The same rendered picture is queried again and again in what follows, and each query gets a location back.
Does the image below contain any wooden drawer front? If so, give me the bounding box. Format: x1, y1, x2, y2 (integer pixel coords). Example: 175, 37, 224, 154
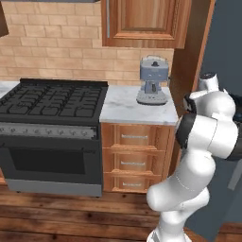
114, 125, 160, 148
114, 152, 158, 173
114, 176, 155, 191

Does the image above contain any wooden drawer cabinet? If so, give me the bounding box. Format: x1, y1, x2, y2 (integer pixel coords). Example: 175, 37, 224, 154
100, 122, 178, 194

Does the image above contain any blue-grey coffee machine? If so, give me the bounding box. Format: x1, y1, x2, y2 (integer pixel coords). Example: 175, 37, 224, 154
135, 55, 169, 107

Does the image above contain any black gas stove with oven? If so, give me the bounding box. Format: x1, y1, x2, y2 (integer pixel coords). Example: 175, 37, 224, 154
0, 78, 110, 199

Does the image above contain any tall wooden side panel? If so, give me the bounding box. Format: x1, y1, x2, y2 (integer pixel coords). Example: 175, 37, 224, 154
167, 0, 217, 178

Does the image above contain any dark grey-blue fridge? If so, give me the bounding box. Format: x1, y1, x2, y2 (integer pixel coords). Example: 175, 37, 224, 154
184, 0, 242, 242

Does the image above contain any silver drawer handle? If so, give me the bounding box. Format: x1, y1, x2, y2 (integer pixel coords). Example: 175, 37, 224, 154
120, 161, 147, 167
121, 181, 143, 187
120, 133, 149, 140

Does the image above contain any wooden wall cupboard door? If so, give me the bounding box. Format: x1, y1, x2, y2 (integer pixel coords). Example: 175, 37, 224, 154
100, 0, 193, 50

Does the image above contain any grey fridge door handle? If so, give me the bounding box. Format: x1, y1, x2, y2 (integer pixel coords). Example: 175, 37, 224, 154
227, 161, 242, 192

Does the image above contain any dark wooden wall cupboard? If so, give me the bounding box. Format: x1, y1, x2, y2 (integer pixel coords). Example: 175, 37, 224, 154
0, 0, 10, 39

